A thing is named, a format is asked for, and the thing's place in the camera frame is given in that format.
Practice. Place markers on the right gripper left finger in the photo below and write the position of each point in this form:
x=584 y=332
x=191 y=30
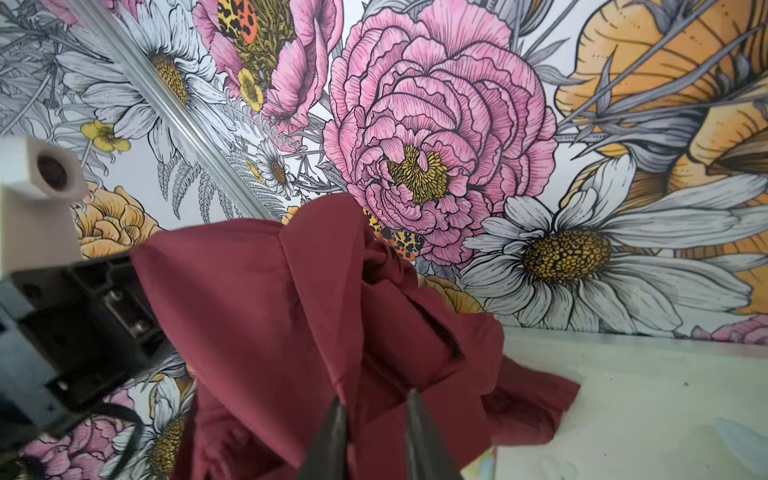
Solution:
x=327 y=456

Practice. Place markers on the left aluminium corner post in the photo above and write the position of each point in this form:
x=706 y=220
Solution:
x=144 y=77

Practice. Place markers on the maroon cloth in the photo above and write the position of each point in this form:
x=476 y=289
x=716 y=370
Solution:
x=279 y=320

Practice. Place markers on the pastel floral print cloth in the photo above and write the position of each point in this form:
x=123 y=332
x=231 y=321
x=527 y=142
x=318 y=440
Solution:
x=482 y=468

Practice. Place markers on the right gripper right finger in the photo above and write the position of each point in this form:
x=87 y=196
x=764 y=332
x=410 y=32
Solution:
x=427 y=457

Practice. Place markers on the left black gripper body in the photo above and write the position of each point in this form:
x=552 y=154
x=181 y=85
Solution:
x=70 y=336

